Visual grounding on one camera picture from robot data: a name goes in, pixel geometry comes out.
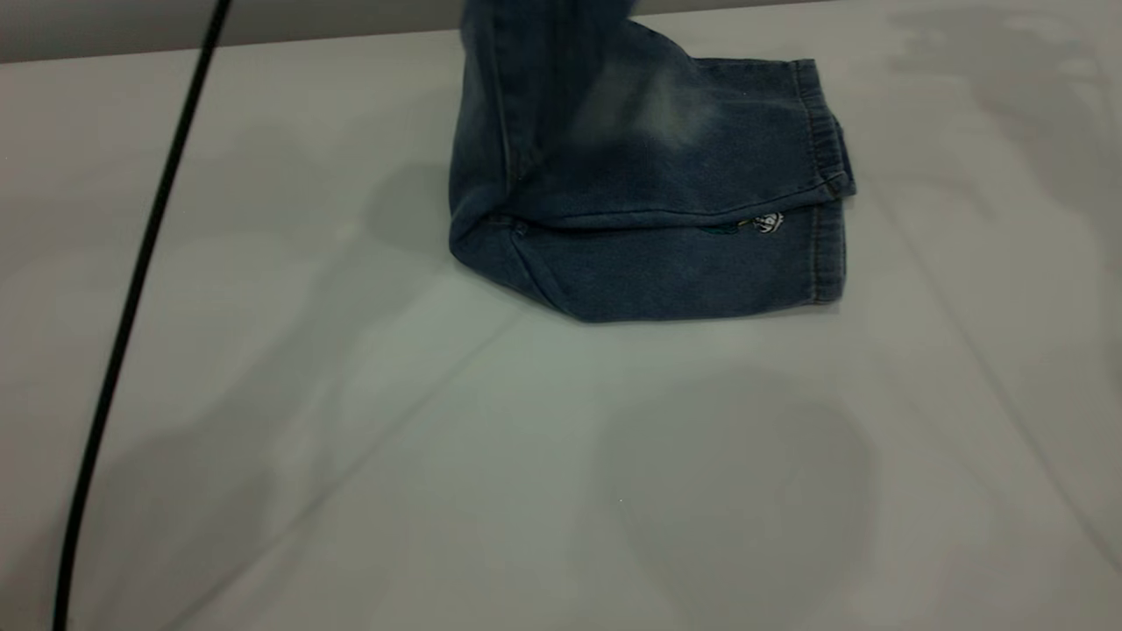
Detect blue denim shorts with print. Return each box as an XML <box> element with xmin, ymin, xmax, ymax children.
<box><xmin>448</xmin><ymin>0</ymin><xmax>857</xmax><ymax>323</ymax></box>

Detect black cable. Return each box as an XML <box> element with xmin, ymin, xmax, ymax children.
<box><xmin>51</xmin><ymin>0</ymin><xmax>234</xmax><ymax>631</ymax></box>

